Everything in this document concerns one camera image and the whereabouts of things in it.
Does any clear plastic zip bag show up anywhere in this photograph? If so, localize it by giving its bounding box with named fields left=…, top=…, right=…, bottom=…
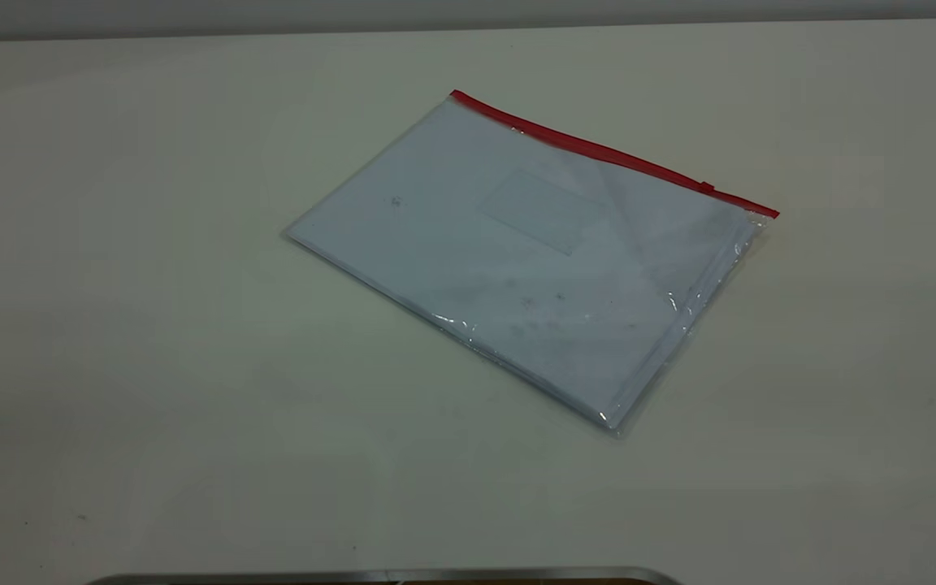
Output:
left=283, top=88, right=781, bottom=440

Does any silver metal frame edge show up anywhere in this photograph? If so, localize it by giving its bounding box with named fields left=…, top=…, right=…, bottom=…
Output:
left=86, top=566, right=684, bottom=585

